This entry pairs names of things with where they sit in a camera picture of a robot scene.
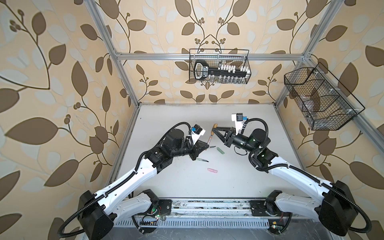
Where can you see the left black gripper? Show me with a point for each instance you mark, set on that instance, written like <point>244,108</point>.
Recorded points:
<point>196,149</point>

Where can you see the black tool in basket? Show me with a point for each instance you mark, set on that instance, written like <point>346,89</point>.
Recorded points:
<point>202,70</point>

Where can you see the black wire basket back wall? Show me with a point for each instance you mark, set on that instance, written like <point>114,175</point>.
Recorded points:
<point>213,57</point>

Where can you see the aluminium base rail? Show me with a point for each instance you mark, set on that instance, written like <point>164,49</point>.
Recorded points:
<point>148,211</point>

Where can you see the pink pen cap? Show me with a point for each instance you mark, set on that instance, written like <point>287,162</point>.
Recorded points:
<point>212,170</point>

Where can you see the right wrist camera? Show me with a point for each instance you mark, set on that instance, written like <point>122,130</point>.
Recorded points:
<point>239,119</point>

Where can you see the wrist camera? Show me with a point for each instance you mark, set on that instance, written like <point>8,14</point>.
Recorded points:
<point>196,132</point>
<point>239,119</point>

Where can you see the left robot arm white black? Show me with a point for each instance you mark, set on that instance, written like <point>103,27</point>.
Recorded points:
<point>132,183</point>

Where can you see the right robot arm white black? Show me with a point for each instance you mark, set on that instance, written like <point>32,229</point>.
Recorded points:
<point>331,204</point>

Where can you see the black wire basket right wall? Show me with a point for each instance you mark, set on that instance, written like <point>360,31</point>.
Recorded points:
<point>325,102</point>

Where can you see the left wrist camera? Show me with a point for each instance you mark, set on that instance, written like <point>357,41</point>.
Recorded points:
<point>196,132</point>

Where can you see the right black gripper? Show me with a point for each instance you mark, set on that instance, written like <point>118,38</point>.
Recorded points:
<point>229,136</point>

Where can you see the black wire basket wall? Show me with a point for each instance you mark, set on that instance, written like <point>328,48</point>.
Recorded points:
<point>325,102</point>
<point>213,57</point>

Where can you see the brown pen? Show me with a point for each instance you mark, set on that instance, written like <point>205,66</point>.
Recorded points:
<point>210,138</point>

